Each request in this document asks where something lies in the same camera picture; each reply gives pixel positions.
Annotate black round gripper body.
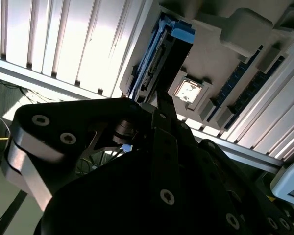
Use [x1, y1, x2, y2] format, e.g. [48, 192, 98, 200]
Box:
[34, 146, 236, 235]

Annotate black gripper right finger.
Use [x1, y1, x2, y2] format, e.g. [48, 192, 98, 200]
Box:
[172, 119, 294, 235]

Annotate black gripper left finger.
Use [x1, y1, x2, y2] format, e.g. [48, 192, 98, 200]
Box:
[1, 90, 181, 212]

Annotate hard disk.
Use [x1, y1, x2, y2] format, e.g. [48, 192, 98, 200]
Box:
[127, 9, 197, 105]

